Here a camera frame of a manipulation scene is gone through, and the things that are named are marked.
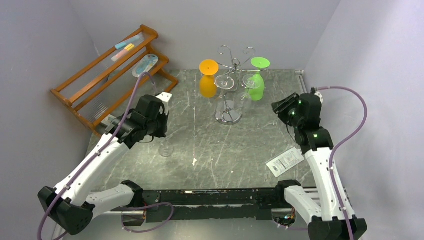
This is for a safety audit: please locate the clear wine glass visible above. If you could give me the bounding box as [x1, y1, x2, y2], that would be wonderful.
[158, 136, 174, 158]
[234, 74, 260, 115]
[214, 74, 235, 115]

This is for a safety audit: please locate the green plastic wine glass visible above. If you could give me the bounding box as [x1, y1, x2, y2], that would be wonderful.
[248, 57, 271, 102]

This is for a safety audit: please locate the orange plastic wine glass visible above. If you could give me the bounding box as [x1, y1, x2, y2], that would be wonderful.
[199, 59, 219, 98]

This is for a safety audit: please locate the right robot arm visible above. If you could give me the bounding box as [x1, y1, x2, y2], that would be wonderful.
[271, 93, 368, 240]

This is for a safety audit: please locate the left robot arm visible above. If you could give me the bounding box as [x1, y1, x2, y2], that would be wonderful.
[37, 92, 173, 239]

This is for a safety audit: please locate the chrome wine glass rack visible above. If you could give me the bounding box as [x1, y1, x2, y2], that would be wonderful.
[214, 45, 259, 125]

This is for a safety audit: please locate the wooden shelf rack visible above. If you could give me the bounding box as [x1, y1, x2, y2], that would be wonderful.
[50, 25, 179, 137]

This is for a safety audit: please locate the small teal white box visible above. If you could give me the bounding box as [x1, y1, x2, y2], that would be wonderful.
[100, 114, 116, 127]

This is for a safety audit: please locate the white paper label card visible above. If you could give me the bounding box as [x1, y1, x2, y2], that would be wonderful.
[265, 147, 305, 178]

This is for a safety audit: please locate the blue toothbrush package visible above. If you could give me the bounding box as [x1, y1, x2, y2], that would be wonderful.
[131, 54, 159, 78]

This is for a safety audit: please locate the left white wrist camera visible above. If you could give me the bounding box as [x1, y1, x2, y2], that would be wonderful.
[156, 92, 173, 116]

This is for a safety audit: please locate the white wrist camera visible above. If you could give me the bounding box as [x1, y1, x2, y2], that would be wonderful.
[310, 87, 324, 104]
[156, 92, 173, 116]

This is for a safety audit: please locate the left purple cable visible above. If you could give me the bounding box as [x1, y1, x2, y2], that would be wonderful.
[36, 71, 157, 240]

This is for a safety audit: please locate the purple cable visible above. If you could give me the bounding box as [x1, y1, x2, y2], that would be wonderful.
[312, 86, 369, 240]
[36, 71, 157, 240]

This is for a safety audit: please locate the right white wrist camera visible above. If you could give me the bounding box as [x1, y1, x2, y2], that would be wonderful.
[310, 87, 324, 104]

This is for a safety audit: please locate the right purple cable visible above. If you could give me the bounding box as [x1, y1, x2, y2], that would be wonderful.
[312, 86, 369, 240]

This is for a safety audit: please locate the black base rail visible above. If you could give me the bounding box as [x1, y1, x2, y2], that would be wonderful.
[121, 186, 292, 223]

